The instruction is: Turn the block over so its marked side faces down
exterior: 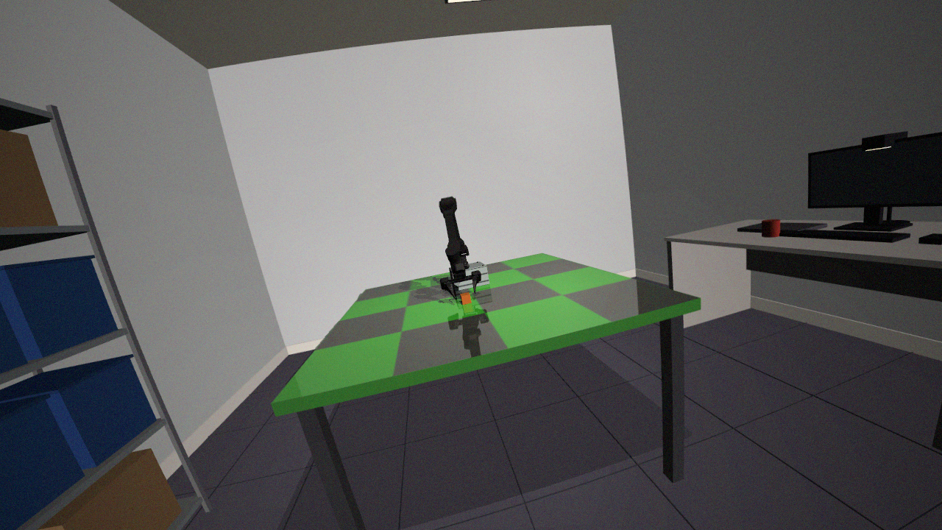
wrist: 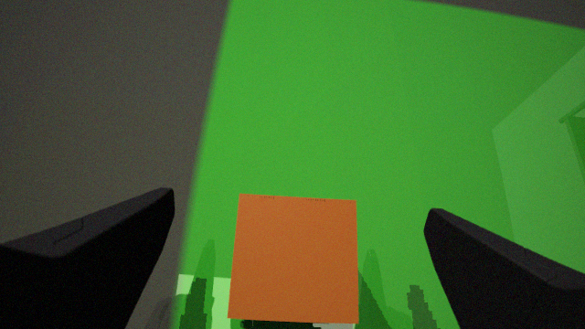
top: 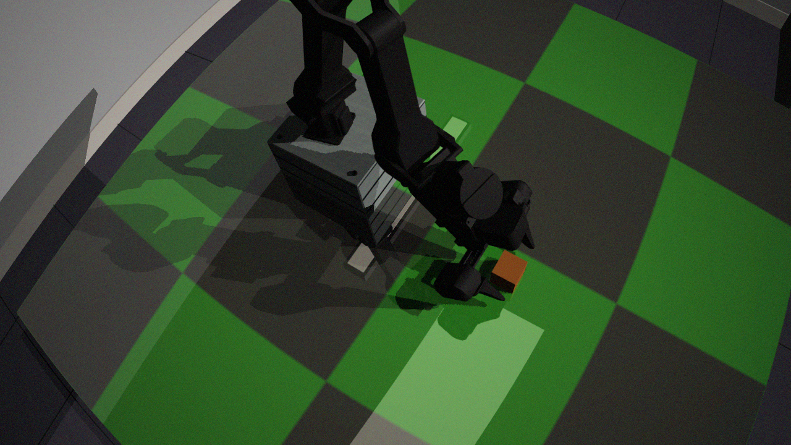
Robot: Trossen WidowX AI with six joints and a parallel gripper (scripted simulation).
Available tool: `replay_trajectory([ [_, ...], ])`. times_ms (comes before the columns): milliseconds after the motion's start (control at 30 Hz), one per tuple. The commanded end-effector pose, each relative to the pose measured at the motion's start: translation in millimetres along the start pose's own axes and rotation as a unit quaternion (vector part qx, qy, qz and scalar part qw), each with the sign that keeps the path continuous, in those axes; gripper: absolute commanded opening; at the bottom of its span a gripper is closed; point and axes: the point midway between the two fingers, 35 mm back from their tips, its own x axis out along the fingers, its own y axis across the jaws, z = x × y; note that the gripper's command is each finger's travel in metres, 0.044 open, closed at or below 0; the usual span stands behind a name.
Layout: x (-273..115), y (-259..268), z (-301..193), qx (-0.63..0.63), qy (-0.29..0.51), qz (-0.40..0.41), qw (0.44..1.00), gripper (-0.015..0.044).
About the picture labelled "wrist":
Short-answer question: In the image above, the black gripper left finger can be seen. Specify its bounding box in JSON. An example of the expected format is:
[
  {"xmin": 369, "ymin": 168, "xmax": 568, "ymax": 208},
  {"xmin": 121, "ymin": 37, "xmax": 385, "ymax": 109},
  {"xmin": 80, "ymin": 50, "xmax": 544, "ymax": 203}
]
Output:
[{"xmin": 0, "ymin": 187, "xmax": 175, "ymax": 329}]

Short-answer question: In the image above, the orange-brown block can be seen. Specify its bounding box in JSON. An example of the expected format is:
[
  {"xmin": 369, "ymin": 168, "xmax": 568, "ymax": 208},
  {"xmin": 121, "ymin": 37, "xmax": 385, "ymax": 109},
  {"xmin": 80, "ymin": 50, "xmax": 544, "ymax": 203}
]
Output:
[{"xmin": 227, "ymin": 194, "xmax": 359, "ymax": 324}]

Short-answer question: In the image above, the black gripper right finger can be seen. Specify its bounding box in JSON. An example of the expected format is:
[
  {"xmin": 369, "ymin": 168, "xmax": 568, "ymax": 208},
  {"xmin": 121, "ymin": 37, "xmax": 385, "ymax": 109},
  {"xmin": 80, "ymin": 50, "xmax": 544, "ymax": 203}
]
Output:
[{"xmin": 424, "ymin": 207, "xmax": 585, "ymax": 329}]

